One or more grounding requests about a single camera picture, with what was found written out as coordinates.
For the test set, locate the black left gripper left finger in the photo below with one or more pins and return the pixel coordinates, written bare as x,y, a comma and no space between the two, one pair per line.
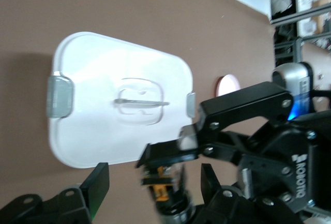
64,206

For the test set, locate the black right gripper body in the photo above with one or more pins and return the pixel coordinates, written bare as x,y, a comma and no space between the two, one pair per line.
310,169

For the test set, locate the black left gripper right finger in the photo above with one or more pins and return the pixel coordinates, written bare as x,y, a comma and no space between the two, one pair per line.
222,208

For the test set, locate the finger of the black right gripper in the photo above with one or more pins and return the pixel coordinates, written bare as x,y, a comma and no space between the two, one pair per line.
245,102

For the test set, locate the black and orange switch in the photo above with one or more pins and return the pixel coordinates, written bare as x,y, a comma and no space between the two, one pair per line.
161,180

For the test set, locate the white lidded storage box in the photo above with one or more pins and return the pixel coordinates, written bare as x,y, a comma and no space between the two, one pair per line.
103,66

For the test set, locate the pink round plate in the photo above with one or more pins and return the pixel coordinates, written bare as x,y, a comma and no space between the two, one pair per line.
227,85

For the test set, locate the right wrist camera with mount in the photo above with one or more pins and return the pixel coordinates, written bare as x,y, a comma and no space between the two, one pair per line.
297,79

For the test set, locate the aluminium extrusion frame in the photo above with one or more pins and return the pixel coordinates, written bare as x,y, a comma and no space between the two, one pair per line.
297,17

